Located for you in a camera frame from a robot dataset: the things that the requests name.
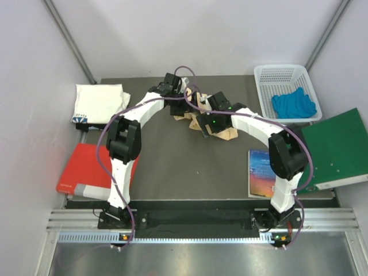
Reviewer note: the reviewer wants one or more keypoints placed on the aluminium frame rail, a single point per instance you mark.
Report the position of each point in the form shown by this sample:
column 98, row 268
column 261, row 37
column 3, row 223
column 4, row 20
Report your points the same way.
column 203, row 242

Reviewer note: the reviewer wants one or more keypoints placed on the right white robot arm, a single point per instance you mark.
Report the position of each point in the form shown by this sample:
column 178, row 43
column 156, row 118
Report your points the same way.
column 288, row 152

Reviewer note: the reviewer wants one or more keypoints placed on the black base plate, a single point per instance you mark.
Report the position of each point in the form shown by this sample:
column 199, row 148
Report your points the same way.
column 235, row 214

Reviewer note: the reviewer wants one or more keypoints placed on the green binder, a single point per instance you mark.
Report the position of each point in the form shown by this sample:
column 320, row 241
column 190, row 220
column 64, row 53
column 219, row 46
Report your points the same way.
column 338, row 147

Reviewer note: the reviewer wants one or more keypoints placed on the yellow t shirt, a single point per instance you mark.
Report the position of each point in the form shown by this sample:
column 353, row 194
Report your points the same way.
column 228, row 134

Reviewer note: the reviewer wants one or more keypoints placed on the white folded t shirt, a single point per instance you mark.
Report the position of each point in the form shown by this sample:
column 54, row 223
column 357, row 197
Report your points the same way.
column 96, row 104

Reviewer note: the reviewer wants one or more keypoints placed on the red binder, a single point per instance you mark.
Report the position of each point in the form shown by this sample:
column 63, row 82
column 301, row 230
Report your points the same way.
column 83, row 175

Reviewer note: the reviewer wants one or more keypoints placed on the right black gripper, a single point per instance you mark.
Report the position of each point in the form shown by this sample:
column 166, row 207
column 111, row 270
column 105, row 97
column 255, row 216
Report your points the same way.
column 204, row 119

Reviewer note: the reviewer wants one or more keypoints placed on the blue t shirt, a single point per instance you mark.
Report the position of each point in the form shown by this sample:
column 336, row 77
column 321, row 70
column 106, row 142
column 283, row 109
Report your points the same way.
column 294, row 105

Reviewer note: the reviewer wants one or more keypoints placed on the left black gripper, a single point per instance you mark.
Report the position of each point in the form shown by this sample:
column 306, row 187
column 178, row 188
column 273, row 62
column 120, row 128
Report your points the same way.
column 183, row 108

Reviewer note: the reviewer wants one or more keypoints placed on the white plastic basket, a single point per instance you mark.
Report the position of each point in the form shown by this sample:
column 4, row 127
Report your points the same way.
column 283, row 79

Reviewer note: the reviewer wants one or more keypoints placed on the blue orange book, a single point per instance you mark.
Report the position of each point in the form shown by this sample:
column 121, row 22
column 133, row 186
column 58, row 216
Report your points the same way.
column 261, row 178

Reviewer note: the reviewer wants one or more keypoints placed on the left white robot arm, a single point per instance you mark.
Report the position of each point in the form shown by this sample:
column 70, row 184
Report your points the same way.
column 123, row 141

